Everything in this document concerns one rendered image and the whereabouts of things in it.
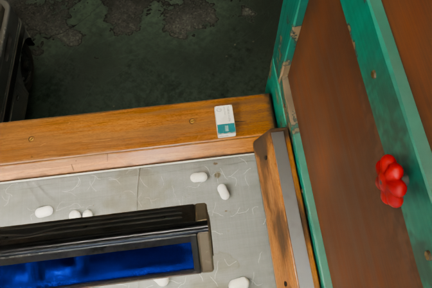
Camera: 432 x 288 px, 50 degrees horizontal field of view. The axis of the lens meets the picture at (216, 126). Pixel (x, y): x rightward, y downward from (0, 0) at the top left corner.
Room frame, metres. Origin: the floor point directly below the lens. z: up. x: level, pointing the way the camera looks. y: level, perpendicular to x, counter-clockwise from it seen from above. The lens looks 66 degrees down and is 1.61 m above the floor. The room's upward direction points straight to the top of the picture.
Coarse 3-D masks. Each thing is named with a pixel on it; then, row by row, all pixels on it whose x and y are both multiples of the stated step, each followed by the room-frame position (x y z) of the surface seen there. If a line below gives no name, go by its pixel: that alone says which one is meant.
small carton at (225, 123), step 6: (216, 108) 0.40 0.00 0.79; (222, 108) 0.40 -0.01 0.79; (228, 108) 0.40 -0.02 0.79; (216, 114) 0.39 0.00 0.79; (222, 114) 0.39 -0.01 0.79; (228, 114) 0.39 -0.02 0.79; (216, 120) 0.38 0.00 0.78; (222, 120) 0.38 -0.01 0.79; (228, 120) 0.38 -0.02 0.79; (234, 120) 0.38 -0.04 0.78; (222, 126) 0.37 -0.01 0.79; (228, 126) 0.37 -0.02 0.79; (234, 126) 0.37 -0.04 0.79; (222, 132) 0.35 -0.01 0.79; (228, 132) 0.35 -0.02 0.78; (234, 132) 0.35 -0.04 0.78
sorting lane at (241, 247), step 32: (192, 160) 0.31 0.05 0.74; (224, 160) 0.31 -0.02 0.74; (0, 192) 0.25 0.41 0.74; (32, 192) 0.25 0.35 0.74; (64, 192) 0.25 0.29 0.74; (96, 192) 0.25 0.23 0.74; (128, 192) 0.25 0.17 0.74; (160, 192) 0.25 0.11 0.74; (192, 192) 0.25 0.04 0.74; (256, 192) 0.25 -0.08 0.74; (0, 224) 0.19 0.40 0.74; (224, 224) 0.19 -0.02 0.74; (256, 224) 0.19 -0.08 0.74; (224, 256) 0.13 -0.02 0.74; (256, 256) 0.13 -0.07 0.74
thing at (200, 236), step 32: (32, 224) 0.12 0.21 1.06; (64, 224) 0.11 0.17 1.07; (96, 224) 0.11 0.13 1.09; (128, 224) 0.11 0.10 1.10; (160, 224) 0.11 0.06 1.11; (192, 224) 0.11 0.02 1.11; (0, 256) 0.07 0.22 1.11; (32, 256) 0.07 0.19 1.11; (64, 256) 0.07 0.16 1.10; (96, 256) 0.08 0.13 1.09; (128, 256) 0.08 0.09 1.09; (160, 256) 0.08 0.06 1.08; (192, 256) 0.08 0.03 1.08
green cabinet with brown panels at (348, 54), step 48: (288, 0) 0.47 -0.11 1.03; (336, 0) 0.35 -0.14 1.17; (384, 0) 0.27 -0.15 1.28; (288, 48) 0.42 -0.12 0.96; (336, 48) 0.31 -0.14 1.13; (384, 48) 0.22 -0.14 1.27; (288, 96) 0.38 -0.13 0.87; (336, 96) 0.27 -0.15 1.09; (384, 96) 0.19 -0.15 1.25; (336, 144) 0.22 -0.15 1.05; (384, 144) 0.15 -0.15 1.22; (336, 192) 0.17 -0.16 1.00; (336, 240) 0.12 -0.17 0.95; (384, 240) 0.09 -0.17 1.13
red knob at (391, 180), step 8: (384, 160) 0.13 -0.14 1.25; (392, 160) 0.13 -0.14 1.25; (376, 168) 0.13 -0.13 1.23; (384, 168) 0.12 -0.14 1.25; (392, 168) 0.12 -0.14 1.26; (400, 168) 0.12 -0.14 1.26; (384, 176) 0.12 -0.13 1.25; (392, 176) 0.11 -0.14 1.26; (400, 176) 0.11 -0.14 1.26; (376, 184) 0.12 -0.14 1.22; (384, 184) 0.11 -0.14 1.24; (392, 184) 0.11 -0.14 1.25; (400, 184) 0.11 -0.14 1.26; (384, 192) 0.10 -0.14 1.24; (392, 192) 0.10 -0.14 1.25; (400, 192) 0.10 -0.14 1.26; (384, 200) 0.10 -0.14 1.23; (392, 200) 0.10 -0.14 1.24; (400, 200) 0.10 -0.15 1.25
